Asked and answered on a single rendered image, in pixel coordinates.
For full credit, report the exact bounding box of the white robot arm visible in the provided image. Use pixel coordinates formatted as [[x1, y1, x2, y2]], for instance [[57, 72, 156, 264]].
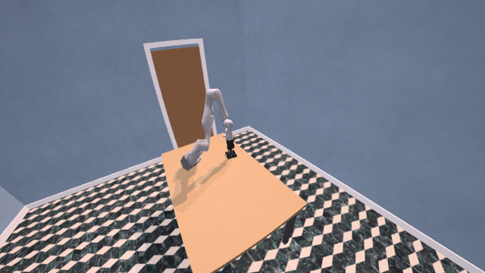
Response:
[[187, 89, 233, 162]]

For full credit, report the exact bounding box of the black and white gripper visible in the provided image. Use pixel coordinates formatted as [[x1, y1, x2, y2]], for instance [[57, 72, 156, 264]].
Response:
[[224, 134, 235, 153]]

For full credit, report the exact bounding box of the black knob box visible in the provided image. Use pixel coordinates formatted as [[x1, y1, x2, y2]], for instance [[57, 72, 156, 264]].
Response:
[[225, 150, 237, 159]]

